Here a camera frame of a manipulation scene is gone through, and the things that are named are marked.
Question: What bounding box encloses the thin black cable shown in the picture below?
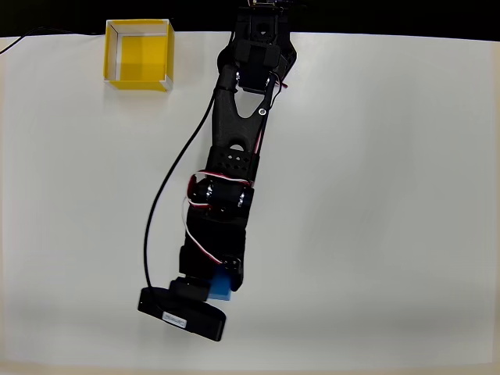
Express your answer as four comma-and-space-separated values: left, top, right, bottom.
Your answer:
0, 25, 106, 55

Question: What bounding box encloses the black webcam mount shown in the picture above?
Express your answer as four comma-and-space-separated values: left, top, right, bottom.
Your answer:
168, 275, 213, 304

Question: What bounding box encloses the yellow open box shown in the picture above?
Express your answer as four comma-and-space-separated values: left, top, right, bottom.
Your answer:
102, 18, 175, 94

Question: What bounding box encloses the blue block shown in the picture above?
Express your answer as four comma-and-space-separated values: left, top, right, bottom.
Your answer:
208, 267, 234, 304

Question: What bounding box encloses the black webcam cable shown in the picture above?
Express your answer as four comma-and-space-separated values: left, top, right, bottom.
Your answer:
142, 91, 218, 313

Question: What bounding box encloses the black bar webcam with label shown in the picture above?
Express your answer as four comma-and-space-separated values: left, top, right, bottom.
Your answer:
137, 287, 227, 342

